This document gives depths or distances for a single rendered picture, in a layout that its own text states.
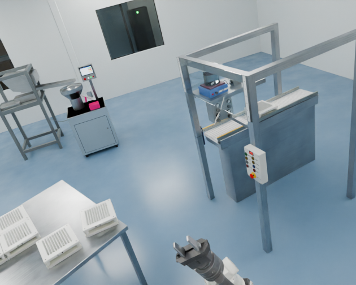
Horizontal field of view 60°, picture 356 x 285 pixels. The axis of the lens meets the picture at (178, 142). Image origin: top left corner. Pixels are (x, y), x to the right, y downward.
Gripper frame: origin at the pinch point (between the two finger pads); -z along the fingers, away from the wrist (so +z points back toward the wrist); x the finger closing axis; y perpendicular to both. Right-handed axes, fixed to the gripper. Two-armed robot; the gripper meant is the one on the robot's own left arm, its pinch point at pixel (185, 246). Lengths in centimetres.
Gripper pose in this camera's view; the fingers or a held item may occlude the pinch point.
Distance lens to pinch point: 106.5
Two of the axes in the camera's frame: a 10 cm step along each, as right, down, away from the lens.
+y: 0.8, 5.8, -8.1
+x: 8.2, -5.0, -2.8
